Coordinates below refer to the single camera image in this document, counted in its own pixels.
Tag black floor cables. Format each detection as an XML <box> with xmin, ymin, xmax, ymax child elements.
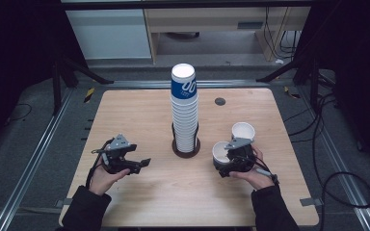
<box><xmin>283</xmin><ymin>92</ymin><xmax>338</xmax><ymax>143</ymax></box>

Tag person's right hand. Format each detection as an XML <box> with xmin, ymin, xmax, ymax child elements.
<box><xmin>229</xmin><ymin>146</ymin><xmax>276</xmax><ymax>191</ymax></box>

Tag left hand-held gripper cable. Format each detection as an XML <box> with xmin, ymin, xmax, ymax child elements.
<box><xmin>87</xmin><ymin>139</ymin><xmax>114</xmax><ymax>191</ymax></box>

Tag right hand-held gripper cable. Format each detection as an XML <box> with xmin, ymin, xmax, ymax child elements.
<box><xmin>237</xmin><ymin>155</ymin><xmax>279</xmax><ymax>186</ymax></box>

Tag black cup holder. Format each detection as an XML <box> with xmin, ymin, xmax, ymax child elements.
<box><xmin>171</xmin><ymin>121</ymin><xmax>201</xmax><ymax>159</ymax></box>

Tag blue printed paper cup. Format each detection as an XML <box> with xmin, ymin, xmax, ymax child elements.
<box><xmin>230</xmin><ymin>121</ymin><xmax>256</xmax><ymax>142</ymax></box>
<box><xmin>211</xmin><ymin>141</ymin><xmax>236</xmax><ymax>171</ymax></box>

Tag hanging black desk cables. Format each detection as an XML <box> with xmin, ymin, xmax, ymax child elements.
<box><xmin>264</xmin><ymin>6</ymin><xmax>300</xmax><ymax>61</ymax></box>

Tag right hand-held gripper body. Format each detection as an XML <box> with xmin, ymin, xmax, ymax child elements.
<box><xmin>224</xmin><ymin>138</ymin><xmax>257</xmax><ymax>174</ymax></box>

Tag dark chair base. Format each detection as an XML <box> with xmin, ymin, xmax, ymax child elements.
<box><xmin>165</xmin><ymin>31</ymin><xmax>200</xmax><ymax>41</ymax></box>

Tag yellow black floor tape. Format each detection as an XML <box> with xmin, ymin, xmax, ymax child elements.
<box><xmin>283</xmin><ymin>86</ymin><xmax>302</xmax><ymax>100</ymax></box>
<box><xmin>83</xmin><ymin>87</ymin><xmax>95</xmax><ymax>104</ymax></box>

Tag black metal stand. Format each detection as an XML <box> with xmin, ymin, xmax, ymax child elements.
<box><xmin>255</xmin><ymin>57</ymin><xmax>322</xmax><ymax>114</ymax></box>
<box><xmin>51</xmin><ymin>47</ymin><xmax>115</xmax><ymax>116</ymax></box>

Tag person's left hand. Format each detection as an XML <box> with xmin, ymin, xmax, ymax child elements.
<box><xmin>90</xmin><ymin>159</ymin><xmax>132</xmax><ymax>196</ymax></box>

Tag hand-held gripper cable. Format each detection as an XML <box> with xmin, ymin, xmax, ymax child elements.
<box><xmin>237</xmin><ymin>155</ymin><xmax>279</xmax><ymax>186</ymax></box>
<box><xmin>87</xmin><ymin>139</ymin><xmax>114</xmax><ymax>191</ymax></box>

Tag grey table edge bracket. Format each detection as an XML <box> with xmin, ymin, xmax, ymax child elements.
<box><xmin>55</xmin><ymin>198</ymin><xmax>73</xmax><ymax>208</ymax></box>
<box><xmin>300</xmin><ymin>197</ymin><xmax>323</xmax><ymax>207</ymax></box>

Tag light wooden desk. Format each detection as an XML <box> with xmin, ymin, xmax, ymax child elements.
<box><xmin>144</xmin><ymin>7</ymin><xmax>312</xmax><ymax>64</ymax></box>

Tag thin black floor cable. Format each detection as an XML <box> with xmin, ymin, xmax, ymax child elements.
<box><xmin>8</xmin><ymin>103</ymin><xmax>33</xmax><ymax>124</ymax></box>

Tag white cabinet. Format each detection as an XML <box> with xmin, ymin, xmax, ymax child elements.
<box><xmin>65</xmin><ymin>9</ymin><xmax>152</xmax><ymax>61</ymax></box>

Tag stack of white paper cups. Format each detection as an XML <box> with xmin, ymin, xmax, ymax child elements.
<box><xmin>170</xmin><ymin>63</ymin><xmax>199</xmax><ymax>153</ymax></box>

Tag metal floor rail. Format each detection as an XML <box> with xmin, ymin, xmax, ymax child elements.
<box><xmin>297</xmin><ymin>86</ymin><xmax>370</xmax><ymax>231</ymax></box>
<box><xmin>0</xmin><ymin>88</ymin><xmax>75</xmax><ymax>231</ymax></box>
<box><xmin>104</xmin><ymin>79</ymin><xmax>271</xmax><ymax>90</ymax></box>

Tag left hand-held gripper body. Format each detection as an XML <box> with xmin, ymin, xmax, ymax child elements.
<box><xmin>100</xmin><ymin>134</ymin><xmax>138</xmax><ymax>175</ymax></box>

